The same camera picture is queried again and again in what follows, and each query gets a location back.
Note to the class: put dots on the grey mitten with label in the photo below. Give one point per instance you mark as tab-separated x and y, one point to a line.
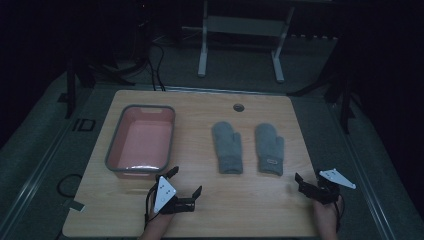
269	150

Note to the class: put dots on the person's left hand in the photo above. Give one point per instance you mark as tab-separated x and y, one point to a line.
160	218

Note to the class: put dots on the plain grey mitten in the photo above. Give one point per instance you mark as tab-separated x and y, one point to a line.
228	148

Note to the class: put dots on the pink basin with grey rim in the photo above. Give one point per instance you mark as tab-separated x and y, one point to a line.
143	141

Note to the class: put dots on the person's right hand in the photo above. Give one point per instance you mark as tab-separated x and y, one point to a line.
326	213

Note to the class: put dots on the grey tape piece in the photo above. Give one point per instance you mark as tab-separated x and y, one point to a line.
76	205

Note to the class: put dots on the white metal desk frame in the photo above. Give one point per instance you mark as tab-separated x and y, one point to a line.
245	26

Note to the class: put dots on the grey round table grommet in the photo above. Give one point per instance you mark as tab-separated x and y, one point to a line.
238	107

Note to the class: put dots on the black stand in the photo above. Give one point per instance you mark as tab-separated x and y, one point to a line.
345	106
70	90

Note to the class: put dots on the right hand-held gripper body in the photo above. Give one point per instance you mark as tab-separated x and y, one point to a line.
328	188

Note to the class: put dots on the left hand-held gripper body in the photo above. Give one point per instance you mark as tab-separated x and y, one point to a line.
164	195

